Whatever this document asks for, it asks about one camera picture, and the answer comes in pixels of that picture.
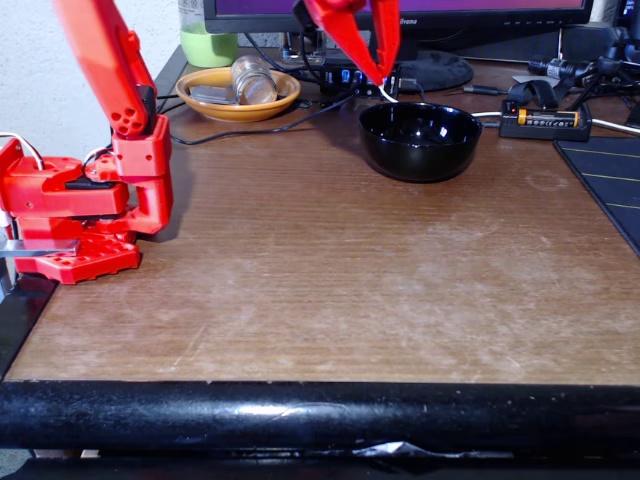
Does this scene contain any black USB hub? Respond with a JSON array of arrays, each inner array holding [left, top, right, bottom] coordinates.
[[319, 60, 402, 100]]

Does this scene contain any clear glass holder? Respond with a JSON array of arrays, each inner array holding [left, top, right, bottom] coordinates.
[[279, 30, 328, 66]]

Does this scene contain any clear glass jar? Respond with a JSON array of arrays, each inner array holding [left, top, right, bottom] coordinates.
[[229, 54, 279, 107]]

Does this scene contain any black computer monitor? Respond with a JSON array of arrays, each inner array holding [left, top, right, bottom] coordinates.
[[202, 0, 596, 94]]

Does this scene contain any black glossy bowl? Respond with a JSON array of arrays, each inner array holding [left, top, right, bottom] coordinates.
[[357, 101, 484, 184]]

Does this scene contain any yellow plate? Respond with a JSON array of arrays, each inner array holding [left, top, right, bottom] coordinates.
[[175, 66, 303, 124]]

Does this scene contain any silver metal box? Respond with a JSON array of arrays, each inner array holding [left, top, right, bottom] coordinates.
[[188, 84, 238, 106]]

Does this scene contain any black flashlight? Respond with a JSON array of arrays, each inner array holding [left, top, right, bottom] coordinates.
[[528, 53, 601, 82]]

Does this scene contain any yellow black battery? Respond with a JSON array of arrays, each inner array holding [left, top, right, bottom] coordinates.
[[516, 108, 581, 127]]

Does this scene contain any black battery charger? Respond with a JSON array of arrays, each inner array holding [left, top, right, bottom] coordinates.
[[498, 98, 594, 143]]

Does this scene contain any black speaker box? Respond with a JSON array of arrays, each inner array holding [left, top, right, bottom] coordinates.
[[559, 22, 619, 64]]

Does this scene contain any black tripod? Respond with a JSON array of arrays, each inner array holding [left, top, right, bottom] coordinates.
[[569, 24, 640, 127]]

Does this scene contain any black desk mat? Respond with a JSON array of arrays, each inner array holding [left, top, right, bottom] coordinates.
[[553, 135, 640, 257]]

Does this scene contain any metal clamp plate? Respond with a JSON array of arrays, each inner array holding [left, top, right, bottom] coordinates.
[[0, 238, 82, 260]]

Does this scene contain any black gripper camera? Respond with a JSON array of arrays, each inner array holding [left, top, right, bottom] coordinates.
[[292, 0, 326, 34]]

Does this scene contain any white USB cable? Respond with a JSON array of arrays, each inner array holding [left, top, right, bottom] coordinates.
[[378, 82, 503, 121]]

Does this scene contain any audio jack cable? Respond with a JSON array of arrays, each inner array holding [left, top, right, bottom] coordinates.
[[441, 83, 510, 98]]

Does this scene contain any long thin black cable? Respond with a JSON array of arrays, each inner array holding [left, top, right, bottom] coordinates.
[[169, 93, 357, 147]]

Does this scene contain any black strap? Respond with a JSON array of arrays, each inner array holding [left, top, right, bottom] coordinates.
[[507, 78, 562, 112]]

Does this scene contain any white cable beside charger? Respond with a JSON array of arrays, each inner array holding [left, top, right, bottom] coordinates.
[[589, 118, 640, 137]]

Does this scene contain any white base wire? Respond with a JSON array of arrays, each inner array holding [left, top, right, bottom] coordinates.
[[0, 131, 47, 172]]

